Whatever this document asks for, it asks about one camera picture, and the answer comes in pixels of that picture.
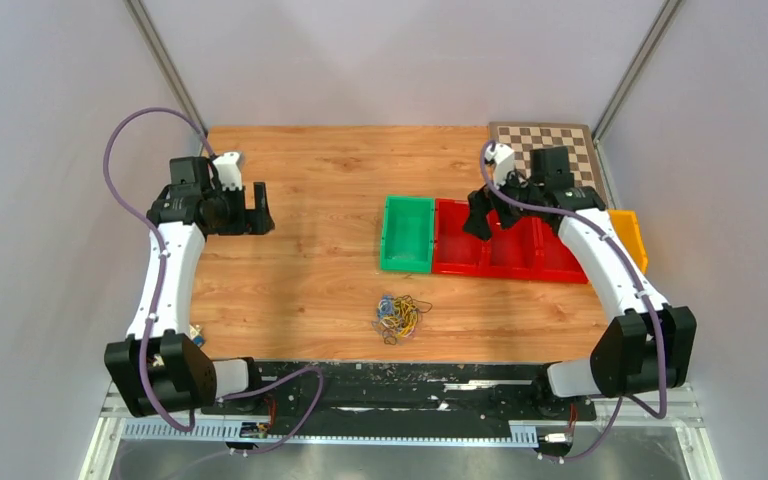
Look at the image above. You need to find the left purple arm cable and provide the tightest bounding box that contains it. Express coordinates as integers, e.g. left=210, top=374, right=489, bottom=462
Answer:
left=103, top=107, right=327, bottom=456

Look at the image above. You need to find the blue white toy block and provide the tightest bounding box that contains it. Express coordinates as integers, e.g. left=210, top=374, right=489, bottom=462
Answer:
left=189, top=324, right=205, bottom=348

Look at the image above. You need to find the wooden chessboard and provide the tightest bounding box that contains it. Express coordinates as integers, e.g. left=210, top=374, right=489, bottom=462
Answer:
left=488, top=121, right=610, bottom=203

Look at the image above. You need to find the red bin right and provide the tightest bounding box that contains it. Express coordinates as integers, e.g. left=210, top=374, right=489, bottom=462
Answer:
left=534, top=220, right=588, bottom=284

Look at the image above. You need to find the green plastic bin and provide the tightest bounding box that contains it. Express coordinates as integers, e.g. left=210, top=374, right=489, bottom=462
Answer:
left=379, top=195, right=435, bottom=273

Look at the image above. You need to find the left aluminium corner post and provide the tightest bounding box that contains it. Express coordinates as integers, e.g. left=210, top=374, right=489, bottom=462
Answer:
left=123, top=0, right=208, bottom=134

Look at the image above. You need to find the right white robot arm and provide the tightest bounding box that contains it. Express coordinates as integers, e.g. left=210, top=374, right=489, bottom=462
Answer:
left=463, top=140, right=697, bottom=418

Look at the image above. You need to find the aluminium corner post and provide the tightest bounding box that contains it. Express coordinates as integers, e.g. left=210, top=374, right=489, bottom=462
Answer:
left=123, top=0, right=208, bottom=134
left=592, top=0, right=685, bottom=145

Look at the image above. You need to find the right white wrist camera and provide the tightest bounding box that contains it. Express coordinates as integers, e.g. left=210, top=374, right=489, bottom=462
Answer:
left=484, top=142, right=516, bottom=188

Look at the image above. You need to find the red bin left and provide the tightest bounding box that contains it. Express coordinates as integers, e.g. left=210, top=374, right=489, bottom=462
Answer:
left=432, top=198, right=484, bottom=277

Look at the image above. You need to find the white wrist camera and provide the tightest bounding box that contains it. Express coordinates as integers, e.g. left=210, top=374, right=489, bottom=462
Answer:
left=484, top=142, right=516, bottom=188
left=212, top=151, right=244, bottom=191

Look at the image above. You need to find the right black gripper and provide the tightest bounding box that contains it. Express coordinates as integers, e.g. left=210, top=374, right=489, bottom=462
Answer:
left=461, top=163, right=542, bottom=242

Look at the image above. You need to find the right aluminium corner post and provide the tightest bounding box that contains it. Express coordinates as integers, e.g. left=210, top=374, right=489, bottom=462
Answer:
left=592, top=0, right=685, bottom=145

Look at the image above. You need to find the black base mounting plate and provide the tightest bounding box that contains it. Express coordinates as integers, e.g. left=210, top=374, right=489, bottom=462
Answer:
left=201, top=361, right=597, bottom=439

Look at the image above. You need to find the red bin middle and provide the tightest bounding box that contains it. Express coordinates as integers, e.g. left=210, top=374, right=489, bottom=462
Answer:
left=487, top=213, right=542, bottom=280

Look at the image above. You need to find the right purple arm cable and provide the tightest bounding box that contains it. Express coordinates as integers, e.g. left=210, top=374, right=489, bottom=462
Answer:
left=479, top=140, right=670, bottom=463

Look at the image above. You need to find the yellow plastic bin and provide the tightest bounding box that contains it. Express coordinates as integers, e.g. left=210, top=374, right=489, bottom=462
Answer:
left=608, top=209, right=649, bottom=273

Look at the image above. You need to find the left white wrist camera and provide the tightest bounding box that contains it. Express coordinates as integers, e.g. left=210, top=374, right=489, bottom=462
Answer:
left=212, top=151, right=244, bottom=191

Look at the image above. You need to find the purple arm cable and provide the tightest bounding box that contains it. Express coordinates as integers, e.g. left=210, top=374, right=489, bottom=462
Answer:
left=479, top=140, right=670, bottom=463
left=103, top=107, right=327, bottom=456

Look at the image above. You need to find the white slotted cable duct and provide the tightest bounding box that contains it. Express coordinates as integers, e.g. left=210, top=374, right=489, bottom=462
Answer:
left=120, top=421, right=539, bottom=448

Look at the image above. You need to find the coloured cable bundle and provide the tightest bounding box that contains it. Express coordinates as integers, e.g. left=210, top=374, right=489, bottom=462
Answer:
left=370, top=294, right=434, bottom=347

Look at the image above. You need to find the red bin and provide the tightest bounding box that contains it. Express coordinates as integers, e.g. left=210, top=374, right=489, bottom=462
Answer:
left=432, top=198, right=484, bottom=277
left=487, top=213, right=542, bottom=280
left=534, top=220, right=588, bottom=284

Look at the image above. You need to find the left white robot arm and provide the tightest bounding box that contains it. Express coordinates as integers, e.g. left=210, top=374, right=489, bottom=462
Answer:
left=104, top=151, right=275, bottom=417

